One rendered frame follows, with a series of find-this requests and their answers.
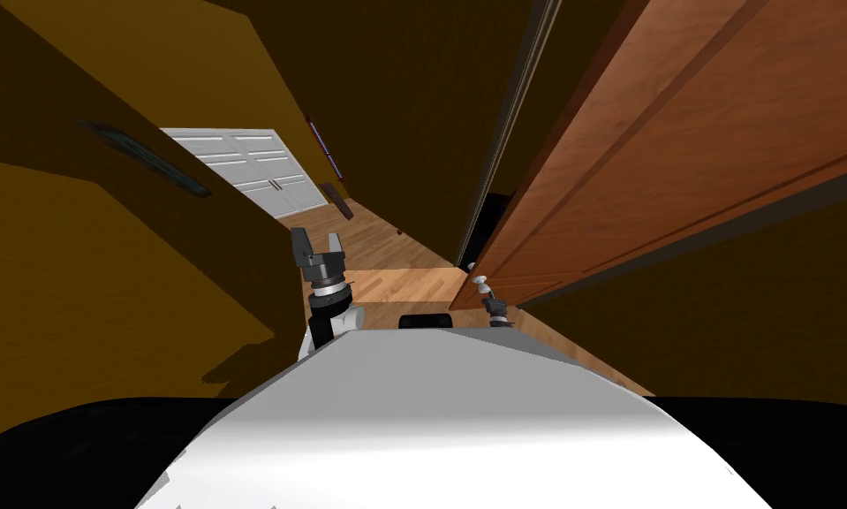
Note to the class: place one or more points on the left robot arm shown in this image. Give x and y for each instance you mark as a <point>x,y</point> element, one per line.
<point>322,326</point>

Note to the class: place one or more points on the narrow framed wall picture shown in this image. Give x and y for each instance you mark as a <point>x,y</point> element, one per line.
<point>324,147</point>

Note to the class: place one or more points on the brown wooden door leaf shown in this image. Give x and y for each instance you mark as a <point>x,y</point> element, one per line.
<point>642,155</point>

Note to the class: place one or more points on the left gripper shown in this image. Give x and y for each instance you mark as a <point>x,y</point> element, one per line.
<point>324,268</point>

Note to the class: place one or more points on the dark framed wall picture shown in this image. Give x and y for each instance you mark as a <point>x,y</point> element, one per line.
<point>147,157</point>

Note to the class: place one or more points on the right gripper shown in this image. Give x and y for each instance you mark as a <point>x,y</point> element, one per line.
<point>494,306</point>

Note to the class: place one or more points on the white panelled double door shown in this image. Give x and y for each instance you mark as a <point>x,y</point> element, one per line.
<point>260,170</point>

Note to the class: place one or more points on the white round door knob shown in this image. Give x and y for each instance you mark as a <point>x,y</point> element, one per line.
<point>480,282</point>

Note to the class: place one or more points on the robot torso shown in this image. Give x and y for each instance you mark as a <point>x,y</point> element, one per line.
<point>423,424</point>

